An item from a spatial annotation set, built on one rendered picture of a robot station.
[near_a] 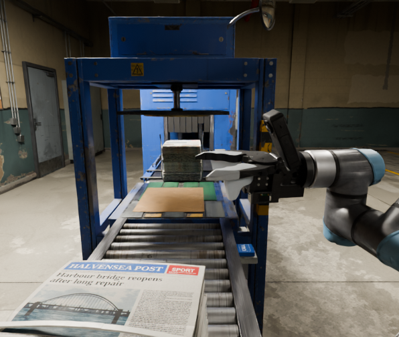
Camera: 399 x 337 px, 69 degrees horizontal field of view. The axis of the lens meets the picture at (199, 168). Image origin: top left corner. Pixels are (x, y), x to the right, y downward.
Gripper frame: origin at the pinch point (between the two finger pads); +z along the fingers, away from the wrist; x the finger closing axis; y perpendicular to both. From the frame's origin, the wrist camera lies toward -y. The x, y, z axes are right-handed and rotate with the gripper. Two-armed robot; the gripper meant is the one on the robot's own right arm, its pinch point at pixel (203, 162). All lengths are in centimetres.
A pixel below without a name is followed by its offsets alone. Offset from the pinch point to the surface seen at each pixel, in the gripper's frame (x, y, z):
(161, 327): -17.7, 18.5, 8.7
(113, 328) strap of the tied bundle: -18.3, 16.9, 15.2
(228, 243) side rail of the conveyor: 46, 50, -20
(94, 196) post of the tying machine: 88, 46, 38
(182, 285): -9.3, 19.1, 4.9
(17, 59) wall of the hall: 523, -18, 230
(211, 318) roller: 7.8, 46.2, -4.8
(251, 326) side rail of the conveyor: 2.4, 44.4, -13.6
